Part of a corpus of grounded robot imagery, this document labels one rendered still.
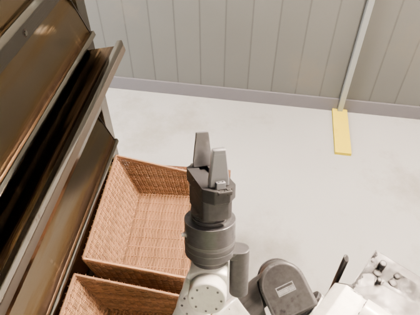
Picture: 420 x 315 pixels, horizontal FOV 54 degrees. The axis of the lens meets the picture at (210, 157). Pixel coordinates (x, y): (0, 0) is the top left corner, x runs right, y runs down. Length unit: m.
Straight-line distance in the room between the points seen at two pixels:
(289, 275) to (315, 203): 2.01
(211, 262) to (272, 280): 0.22
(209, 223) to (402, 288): 0.47
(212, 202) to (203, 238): 0.08
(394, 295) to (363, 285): 0.06
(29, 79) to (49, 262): 0.59
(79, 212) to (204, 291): 0.96
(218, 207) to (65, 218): 0.96
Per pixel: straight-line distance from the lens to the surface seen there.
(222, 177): 0.62
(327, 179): 3.04
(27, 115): 1.21
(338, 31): 3.26
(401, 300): 0.96
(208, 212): 0.65
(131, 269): 1.62
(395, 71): 3.50
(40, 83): 1.28
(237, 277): 0.75
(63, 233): 1.52
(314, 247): 2.67
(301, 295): 0.90
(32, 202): 1.08
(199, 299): 0.73
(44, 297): 1.45
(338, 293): 0.92
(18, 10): 1.17
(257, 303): 0.91
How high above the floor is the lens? 2.19
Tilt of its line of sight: 45 degrees down
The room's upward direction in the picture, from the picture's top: straight up
